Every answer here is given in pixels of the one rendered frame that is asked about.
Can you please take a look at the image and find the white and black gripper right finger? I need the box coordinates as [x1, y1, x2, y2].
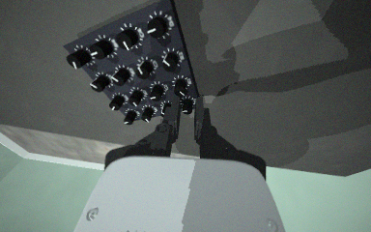
[194, 97, 266, 180]

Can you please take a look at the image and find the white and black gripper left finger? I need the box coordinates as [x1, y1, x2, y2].
[104, 96, 181, 170]

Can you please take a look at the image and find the dark grey knob box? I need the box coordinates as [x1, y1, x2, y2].
[63, 0, 199, 125]

